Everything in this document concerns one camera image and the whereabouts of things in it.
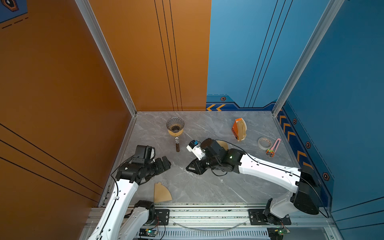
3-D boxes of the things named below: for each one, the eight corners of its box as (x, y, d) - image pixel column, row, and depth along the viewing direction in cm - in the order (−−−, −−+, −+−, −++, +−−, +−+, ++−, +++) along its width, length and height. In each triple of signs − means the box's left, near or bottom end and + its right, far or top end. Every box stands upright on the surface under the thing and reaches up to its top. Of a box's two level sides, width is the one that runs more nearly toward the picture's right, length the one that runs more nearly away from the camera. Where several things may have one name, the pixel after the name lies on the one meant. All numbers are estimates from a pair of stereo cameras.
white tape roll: (259, 150, 100) (260, 148, 99) (256, 138, 107) (256, 136, 105) (272, 150, 100) (273, 148, 99) (268, 138, 107) (269, 136, 105)
